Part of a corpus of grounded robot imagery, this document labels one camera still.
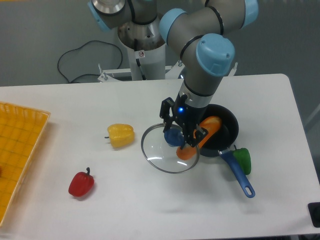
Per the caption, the black cable on floor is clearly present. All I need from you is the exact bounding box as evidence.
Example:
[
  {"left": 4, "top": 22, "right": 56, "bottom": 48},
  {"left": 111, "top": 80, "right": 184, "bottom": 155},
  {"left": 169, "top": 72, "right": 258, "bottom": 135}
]
[{"left": 57, "top": 40, "right": 124, "bottom": 84}]

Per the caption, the yellow toy bell pepper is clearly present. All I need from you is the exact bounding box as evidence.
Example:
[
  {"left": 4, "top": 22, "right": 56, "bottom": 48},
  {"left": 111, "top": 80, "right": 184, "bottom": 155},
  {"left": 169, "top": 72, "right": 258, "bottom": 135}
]
[{"left": 106, "top": 123, "right": 135, "bottom": 149}]

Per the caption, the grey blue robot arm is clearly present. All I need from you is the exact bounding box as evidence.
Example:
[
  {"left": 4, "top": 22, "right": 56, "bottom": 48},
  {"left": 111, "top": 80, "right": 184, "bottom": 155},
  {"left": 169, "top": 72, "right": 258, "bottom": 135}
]
[{"left": 87, "top": 0, "right": 259, "bottom": 147}]

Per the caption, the red toy bell pepper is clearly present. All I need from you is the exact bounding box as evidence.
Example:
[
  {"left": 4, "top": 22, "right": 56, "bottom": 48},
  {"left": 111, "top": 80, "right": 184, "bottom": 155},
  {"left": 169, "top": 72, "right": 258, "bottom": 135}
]
[{"left": 68, "top": 167, "right": 95, "bottom": 198}]

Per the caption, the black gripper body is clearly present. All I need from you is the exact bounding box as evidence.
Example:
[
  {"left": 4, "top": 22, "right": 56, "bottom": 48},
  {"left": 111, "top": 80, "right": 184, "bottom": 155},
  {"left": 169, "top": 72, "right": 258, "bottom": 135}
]
[{"left": 172, "top": 93, "right": 208, "bottom": 137}]

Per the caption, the black device at table edge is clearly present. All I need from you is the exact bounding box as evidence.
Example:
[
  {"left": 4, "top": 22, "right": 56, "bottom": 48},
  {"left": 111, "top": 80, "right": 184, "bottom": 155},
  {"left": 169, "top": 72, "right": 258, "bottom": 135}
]
[{"left": 307, "top": 202, "right": 320, "bottom": 228}]

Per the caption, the orange toy bread loaf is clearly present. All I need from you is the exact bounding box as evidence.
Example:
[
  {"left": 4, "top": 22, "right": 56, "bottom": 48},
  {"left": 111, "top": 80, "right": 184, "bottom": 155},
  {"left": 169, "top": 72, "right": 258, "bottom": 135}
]
[{"left": 176, "top": 116, "right": 222, "bottom": 161}]

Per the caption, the glass lid with blue knob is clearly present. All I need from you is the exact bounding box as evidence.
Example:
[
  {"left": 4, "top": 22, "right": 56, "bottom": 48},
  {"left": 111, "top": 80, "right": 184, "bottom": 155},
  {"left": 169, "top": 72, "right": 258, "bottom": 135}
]
[{"left": 140, "top": 123, "right": 200, "bottom": 174}]

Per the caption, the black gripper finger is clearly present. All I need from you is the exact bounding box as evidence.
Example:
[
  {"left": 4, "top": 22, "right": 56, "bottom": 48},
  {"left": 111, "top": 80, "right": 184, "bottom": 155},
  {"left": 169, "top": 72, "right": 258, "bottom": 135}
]
[
  {"left": 180, "top": 126, "right": 209, "bottom": 150},
  {"left": 159, "top": 97, "right": 175, "bottom": 133}
]

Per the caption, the dark pot with blue handle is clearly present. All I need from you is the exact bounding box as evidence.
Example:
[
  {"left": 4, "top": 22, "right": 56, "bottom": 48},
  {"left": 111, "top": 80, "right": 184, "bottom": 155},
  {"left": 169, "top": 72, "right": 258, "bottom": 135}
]
[{"left": 200, "top": 104, "right": 256, "bottom": 198}]

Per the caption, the green toy bell pepper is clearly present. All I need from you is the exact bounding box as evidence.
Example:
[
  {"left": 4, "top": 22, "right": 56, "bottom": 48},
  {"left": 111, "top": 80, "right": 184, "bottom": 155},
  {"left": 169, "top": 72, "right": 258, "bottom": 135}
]
[{"left": 232, "top": 144, "right": 252, "bottom": 175}]

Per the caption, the yellow plastic basket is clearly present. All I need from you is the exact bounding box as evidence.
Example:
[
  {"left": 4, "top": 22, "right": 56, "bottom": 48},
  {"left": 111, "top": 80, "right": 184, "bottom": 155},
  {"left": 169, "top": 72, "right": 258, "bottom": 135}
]
[{"left": 0, "top": 102, "right": 51, "bottom": 225}]

